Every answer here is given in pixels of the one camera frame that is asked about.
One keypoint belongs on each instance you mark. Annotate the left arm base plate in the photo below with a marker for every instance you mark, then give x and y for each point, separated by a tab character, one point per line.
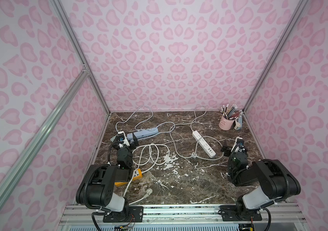
131	213

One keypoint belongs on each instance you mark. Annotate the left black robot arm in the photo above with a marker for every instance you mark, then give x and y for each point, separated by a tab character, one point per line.
96	190

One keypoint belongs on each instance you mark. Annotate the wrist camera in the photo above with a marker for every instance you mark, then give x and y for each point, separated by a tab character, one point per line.
120	141
239	146

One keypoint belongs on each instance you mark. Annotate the bundle of pencils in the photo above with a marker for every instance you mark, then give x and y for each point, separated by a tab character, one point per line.
231	112

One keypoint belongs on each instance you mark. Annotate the white power strip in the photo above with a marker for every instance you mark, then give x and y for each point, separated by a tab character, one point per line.
204	144

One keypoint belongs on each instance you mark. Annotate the blue beige pencil sharpener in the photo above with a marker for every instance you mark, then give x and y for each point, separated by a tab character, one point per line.
238	123

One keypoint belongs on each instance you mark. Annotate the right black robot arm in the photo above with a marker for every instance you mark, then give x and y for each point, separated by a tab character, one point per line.
276	183

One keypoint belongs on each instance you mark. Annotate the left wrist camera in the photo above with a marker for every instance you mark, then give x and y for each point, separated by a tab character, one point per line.
120	141

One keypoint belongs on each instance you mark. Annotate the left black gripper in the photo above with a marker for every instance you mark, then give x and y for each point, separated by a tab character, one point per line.
130	141

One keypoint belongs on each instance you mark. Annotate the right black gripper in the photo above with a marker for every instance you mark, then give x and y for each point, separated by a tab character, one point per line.
231	148

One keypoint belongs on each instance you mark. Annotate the pink pencil cup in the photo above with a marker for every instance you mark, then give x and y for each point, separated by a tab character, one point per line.
225	124

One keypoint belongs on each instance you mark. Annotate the aluminium front rail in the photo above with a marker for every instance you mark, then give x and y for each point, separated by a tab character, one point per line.
211	214

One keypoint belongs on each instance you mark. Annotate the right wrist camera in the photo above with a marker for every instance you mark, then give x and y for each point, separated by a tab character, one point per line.
239	146

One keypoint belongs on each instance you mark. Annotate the light blue power strip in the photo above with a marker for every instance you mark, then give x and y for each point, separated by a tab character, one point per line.
143	134

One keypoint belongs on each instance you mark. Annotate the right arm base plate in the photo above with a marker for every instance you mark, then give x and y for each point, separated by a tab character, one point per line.
235	213

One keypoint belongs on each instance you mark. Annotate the orange power strip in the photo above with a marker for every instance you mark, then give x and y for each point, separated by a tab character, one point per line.
137	174

